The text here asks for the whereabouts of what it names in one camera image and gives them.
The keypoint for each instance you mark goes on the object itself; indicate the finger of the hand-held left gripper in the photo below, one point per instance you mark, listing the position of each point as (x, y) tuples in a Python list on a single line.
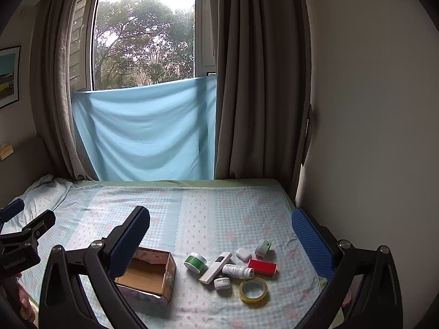
[(12, 209), (34, 228)]

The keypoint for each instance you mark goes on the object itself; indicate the person's left hand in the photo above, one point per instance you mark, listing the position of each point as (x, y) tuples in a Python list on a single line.
[(27, 301)]

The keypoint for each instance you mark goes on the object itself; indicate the light blue hanging cloth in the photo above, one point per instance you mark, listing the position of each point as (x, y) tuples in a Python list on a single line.
[(144, 130)]

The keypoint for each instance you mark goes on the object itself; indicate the brown curtain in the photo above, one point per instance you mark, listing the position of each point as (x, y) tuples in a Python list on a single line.
[(260, 92), (58, 92)]

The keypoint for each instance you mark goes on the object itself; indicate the cardboard box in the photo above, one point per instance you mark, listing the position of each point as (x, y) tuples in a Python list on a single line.
[(147, 274)]

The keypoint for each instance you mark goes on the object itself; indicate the small red box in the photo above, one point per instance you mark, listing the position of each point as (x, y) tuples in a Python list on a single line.
[(262, 268)]

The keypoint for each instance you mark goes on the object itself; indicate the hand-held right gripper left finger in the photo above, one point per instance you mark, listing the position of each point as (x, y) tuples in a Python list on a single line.
[(132, 243)]

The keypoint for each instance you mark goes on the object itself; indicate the framed wall picture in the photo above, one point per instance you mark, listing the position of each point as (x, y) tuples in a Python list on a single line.
[(8, 75)]

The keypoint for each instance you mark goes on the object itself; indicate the window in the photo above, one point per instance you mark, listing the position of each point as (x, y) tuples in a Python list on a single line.
[(144, 34)]

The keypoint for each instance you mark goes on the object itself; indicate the dark green jar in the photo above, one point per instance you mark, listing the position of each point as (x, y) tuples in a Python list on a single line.
[(195, 263)]

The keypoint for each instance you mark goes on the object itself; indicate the grey bed headboard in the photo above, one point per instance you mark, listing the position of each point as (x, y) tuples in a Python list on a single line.
[(27, 164)]

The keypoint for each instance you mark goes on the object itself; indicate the white plastic bottle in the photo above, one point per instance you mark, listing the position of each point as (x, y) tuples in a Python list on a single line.
[(238, 270)]

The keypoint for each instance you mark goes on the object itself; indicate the white remote control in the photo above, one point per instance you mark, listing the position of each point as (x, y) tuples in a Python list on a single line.
[(215, 268)]

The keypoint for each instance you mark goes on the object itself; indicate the checkered floral bed sheet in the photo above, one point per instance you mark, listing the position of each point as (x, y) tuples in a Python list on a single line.
[(205, 212)]

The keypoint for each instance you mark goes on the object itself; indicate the small white jar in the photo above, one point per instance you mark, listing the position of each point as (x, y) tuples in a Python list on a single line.
[(223, 283)]

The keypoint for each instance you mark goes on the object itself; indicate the checkered pillow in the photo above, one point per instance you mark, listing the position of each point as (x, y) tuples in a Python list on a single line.
[(44, 192)]

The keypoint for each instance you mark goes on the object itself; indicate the clear tape roll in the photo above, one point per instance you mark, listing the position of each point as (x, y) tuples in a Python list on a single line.
[(244, 294)]

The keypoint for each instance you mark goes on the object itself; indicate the white earbuds case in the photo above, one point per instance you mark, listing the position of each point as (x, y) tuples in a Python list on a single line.
[(243, 253)]

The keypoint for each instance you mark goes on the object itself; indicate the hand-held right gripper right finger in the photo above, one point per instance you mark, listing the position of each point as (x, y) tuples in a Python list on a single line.
[(312, 243)]

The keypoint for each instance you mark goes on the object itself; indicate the pale green jar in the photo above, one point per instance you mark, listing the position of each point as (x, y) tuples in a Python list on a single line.
[(263, 248)]

